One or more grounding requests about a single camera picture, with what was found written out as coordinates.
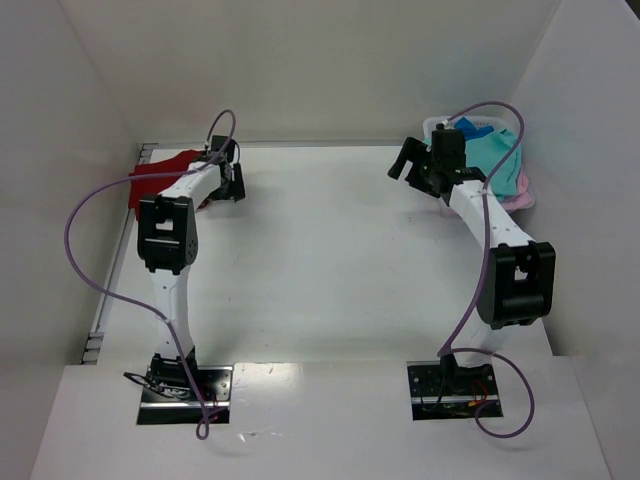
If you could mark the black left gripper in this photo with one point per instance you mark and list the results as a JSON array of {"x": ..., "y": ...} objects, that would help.
[{"x": 235, "y": 181}]

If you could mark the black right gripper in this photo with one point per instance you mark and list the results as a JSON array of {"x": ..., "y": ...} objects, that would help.
[{"x": 420, "y": 170}]

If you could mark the red t shirt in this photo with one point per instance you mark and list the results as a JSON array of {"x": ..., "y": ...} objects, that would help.
[{"x": 167, "y": 178}]

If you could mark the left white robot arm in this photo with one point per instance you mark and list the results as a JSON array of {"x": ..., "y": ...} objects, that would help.
[{"x": 165, "y": 197}]

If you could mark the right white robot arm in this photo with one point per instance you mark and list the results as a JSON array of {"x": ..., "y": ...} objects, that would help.
[{"x": 516, "y": 282}]

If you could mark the white plastic laundry basket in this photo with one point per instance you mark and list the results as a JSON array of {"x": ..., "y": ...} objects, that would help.
[{"x": 496, "y": 122}]

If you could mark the blue t shirt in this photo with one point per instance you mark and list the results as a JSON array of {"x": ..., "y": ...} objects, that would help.
[{"x": 470, "y": 131}]

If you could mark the teal t shirt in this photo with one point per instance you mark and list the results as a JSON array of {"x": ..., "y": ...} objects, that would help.
[{"x": 487, "y": 151}]

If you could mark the pink t shirt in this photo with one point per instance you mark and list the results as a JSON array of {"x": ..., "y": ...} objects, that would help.
[{"x": 524, "y": 197}]

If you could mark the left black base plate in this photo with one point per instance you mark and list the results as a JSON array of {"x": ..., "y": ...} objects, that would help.
[{"x": 165, "y": 403}]

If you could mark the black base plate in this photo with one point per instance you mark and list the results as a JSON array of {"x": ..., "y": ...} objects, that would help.
[
  {"x": 441, "y": 391},
  {"x": 165, "y": 403}
]

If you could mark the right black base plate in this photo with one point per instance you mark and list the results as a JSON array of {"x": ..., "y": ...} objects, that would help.
[{"x": 441, "y": 391}]

